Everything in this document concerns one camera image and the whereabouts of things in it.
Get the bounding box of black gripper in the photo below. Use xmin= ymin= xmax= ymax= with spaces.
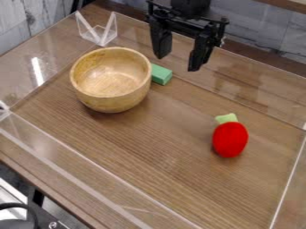
xmin=147 ymin=0 xmax=230 ymax=72

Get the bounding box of red plush fruit green stem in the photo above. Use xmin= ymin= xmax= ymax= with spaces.
xmin=211 ymin=113 xmax=249 ymax=157

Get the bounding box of green rectangular block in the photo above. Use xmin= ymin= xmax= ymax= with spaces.
xmin=153 ymin=64 xmax=173 ymax=86

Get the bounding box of wooden bowl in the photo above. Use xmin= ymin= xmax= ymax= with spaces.
xmin=70 ymin=47 xmax=153 ymax=113

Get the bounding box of clear acrylic corner bracket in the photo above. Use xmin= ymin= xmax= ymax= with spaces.
xmin=75 ymin=11 xmax=118 ymax=47

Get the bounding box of clear acrylic tray wall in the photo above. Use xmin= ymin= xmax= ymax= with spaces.
xmin=0 ymin=98 xmax=305 ymax=229

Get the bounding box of black table leg bracket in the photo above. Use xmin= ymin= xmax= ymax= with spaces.
xmin=28 ymin=188 xmax=71 ymax=229

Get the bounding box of black cable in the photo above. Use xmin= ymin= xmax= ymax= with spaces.
xmin=0 ymin=202 xmax=40 ymax=229

